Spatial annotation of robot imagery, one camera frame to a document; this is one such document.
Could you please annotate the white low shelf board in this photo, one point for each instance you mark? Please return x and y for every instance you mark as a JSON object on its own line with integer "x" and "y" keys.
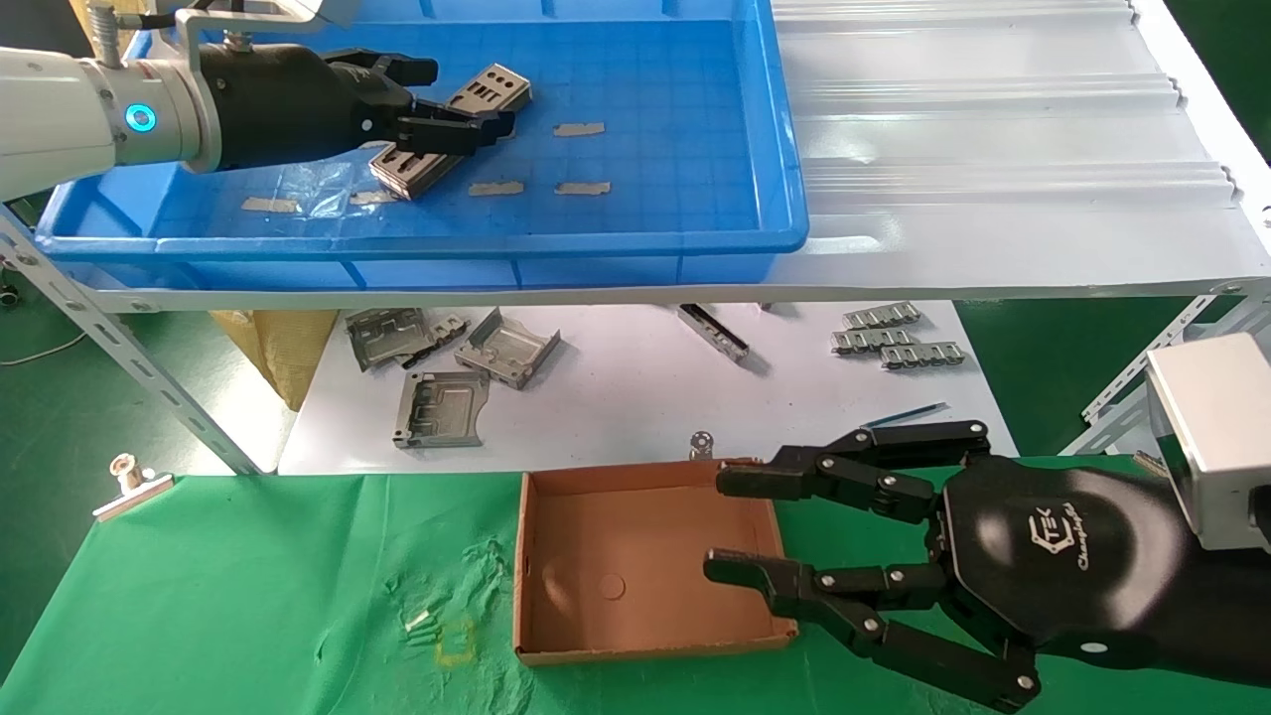
{"x": 616, "y": 397}

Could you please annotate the grey folded metal bracket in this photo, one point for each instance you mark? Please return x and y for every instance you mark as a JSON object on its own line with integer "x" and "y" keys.
{"x": 506, "y": 350}

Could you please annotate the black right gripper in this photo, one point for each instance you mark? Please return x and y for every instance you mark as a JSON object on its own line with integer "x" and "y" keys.
{"x": 1053, "y": 556}

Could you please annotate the grey stamped metal plate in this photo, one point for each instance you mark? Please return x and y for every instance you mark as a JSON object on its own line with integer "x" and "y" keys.
{"x": 387, "y": 338}

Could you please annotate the thin blue rod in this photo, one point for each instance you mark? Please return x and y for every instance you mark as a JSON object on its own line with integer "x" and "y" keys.
{"x": 906, "y": 415}

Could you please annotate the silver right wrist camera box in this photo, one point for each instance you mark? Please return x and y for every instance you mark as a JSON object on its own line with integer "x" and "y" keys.
{"x": 1216, "y": 437}

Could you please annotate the long dark metal strip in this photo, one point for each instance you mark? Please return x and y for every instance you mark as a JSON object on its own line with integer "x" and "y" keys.
{"x": 713, "y": 333}

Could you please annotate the small slotted metal strip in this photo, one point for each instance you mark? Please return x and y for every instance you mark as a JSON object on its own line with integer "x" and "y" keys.
{"x": 882, "y": 316}
{"x": 923, "y": 356}
{"x": 874, "y": 341}

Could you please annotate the blue plastic tray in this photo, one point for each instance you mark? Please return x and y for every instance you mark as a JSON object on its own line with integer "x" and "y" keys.
{"x": 645, "y": 179}

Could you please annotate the white perforated shelf post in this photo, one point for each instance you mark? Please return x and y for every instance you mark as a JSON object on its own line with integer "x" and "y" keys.
{"x": 99, "y": 328}
{"x": 1172, "y": 338}

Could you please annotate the grey square metal bracket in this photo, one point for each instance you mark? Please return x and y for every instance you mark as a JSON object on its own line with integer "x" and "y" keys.
{"x": 442, "y": 407}

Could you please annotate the open brown cardboard box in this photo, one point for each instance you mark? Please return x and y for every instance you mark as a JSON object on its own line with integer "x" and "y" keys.
{"x": 635, "y": 541}

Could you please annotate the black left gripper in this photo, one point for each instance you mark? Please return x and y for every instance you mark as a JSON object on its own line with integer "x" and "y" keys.
{"x": 288, "y": 104}

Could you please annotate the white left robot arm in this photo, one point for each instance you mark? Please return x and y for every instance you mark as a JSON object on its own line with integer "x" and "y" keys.
{"x": 60, "y": 114}

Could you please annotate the small grey metal bracket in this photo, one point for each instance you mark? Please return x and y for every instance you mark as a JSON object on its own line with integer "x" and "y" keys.
{"x": 449, "y": 326}

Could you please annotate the metal I/O shield plate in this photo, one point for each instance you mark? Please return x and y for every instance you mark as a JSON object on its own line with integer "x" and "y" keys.
{"x": 496, "y": 89}

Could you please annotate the grey tape piece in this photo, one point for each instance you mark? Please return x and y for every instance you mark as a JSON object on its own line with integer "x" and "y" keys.
{"x": 578, "y": 129}
{"x": 495, "y": 189}
{"x": 369, "y": 198}
{"x": 582, "y": 188}
{"x": 270, "y": 205}

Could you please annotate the green table cloth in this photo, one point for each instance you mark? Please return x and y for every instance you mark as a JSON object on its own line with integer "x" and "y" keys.
{"x": 248, "y": 596}

